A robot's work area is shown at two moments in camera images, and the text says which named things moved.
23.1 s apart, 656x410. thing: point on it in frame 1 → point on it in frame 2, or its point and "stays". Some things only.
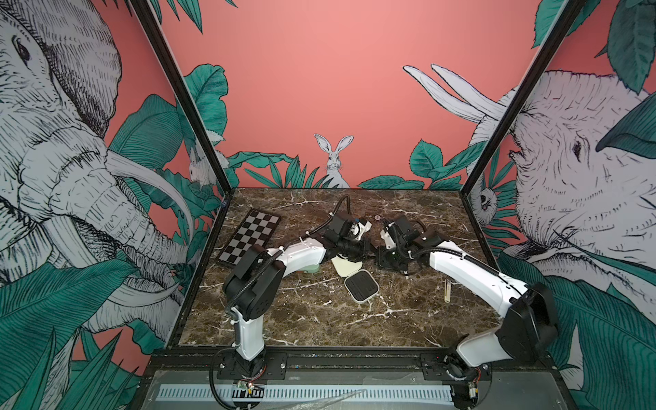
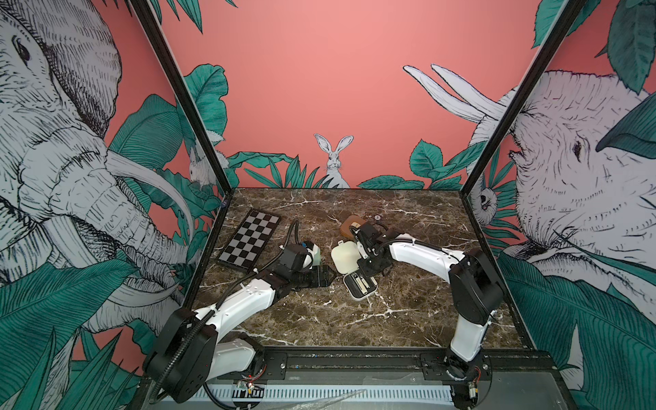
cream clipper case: x=360 y=283 stays
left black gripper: x=363 y=249 → x=325 y=281
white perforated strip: x=307 y=392 stays
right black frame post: x=559 y=29 stays
